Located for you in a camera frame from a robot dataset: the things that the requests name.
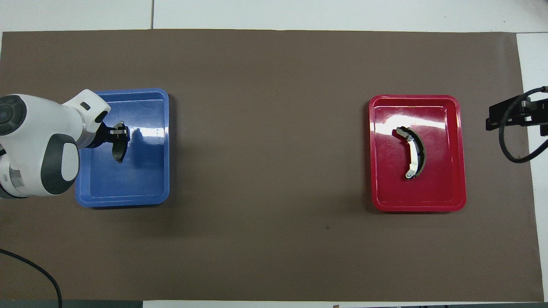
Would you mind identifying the dark brake pad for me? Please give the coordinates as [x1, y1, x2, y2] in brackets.
[112, 139, 128, 164]

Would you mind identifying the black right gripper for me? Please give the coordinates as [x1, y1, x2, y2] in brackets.
[486, 95, 548, 137]

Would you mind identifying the red plastic tray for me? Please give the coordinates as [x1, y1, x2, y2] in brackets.
[369, 95, 467, 213]

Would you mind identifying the curved brake shoe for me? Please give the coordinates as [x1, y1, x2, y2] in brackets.
[393, 127, 427, 179]

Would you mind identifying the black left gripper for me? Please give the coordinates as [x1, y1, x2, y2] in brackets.
[88, 121, 131, 148]

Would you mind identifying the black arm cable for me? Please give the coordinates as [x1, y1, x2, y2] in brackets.
[499, 87, 548, 163]
[0, 249, 63, 308]

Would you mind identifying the brown table mat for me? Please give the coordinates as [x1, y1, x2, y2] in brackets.
[0, 29, 544, 302]

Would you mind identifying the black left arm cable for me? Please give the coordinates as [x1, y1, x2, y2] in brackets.
[0, 249, 63, 308]

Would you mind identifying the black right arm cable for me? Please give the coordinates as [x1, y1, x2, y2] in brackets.
[499, 87, 548, 163]

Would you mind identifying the blue plastic tray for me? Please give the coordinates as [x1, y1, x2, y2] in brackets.
[75, 88, 170, 208]

